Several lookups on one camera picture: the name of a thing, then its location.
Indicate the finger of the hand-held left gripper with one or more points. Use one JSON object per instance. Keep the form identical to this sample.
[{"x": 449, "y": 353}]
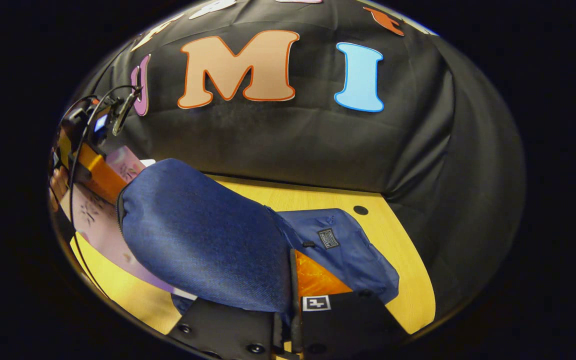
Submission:
[{"x": 100, "y": 172}]

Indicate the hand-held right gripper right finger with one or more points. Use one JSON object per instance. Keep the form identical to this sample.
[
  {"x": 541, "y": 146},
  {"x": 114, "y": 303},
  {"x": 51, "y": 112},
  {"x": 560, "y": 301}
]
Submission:
[{"x": 338, "y": 325}]

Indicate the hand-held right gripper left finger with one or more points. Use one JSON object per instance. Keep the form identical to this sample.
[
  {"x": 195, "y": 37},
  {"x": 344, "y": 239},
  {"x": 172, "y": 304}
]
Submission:
[{"x": 228, "y": 330}]

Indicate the pink book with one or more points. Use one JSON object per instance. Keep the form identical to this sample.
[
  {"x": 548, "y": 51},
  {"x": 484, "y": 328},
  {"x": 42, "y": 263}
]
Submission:
[{"x": 103, "y": 230}]

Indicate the blue schoolbag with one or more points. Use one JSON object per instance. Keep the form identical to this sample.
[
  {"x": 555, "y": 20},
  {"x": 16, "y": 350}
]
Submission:
[{"x": 198, "y": 240}]

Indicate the black table grommet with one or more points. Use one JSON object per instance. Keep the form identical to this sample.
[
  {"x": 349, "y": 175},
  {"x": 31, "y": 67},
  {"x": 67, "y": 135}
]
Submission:
[{"x": 360, "y": 210}]

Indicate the black backdrop cloth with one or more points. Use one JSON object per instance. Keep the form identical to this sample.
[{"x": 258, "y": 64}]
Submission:
[{"x": 318, "y": 150}]

